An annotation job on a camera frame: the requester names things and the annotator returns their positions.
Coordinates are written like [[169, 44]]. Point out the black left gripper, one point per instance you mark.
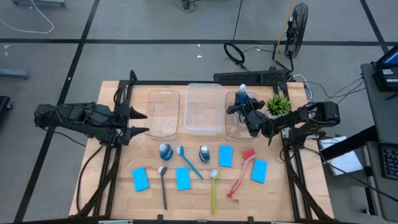
[[126, 121]]

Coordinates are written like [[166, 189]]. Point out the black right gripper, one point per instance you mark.
[[253, 121]]

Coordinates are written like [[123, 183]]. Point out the blue dish soap bottle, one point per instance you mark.
[[166, 153], [242, 96], [204, 155]]

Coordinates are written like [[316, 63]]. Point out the red dish brush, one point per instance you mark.
[[249, 154]]

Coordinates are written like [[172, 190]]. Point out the blue dish brush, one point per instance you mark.
[[181, 150]]

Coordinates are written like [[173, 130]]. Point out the grey dish brush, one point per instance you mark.
[[162, 170]]

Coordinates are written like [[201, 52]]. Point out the blue cellulose sponge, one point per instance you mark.
[[225, 156], [140, 180], [260, 171], [183, 178]]

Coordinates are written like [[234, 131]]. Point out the green dish brush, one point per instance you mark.
[[214, 174]]

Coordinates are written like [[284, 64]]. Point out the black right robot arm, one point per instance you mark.
[[311, 115]]

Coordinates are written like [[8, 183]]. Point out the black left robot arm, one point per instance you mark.
[[77, 115]]

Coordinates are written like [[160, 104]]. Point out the clear rectangular plastic bin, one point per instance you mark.
[[231, 127], [163, 102]]

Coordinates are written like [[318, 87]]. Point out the green plant in white pot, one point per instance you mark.
[[278, 105]]

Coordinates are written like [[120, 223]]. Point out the large clear plastic tub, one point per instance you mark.
[[205, 109]]

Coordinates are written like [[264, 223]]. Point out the black standing fan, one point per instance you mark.
[[297, 31]]

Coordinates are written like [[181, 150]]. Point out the black table clamp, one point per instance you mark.
[[250, 219], [160, 217]]

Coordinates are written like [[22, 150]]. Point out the black bar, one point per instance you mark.
[[348, 143]]

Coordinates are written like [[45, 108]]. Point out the white box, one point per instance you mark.
[[345, 161]]

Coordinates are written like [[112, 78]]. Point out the black chair base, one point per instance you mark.
[[186, 4]]

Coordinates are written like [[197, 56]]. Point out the grey metal foot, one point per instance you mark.
[[14, 74], [37, 2]]

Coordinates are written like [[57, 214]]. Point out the black chair part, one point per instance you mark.
[[3, 107]]

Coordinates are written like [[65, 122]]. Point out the grey desk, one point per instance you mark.
[[382, 118]]

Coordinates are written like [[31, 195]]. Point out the black laptop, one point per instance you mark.
[[387, 76]]

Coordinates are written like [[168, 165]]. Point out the black keyboard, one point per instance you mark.
[[391, 161]]

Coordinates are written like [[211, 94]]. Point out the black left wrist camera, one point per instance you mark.
[[126, 142]]

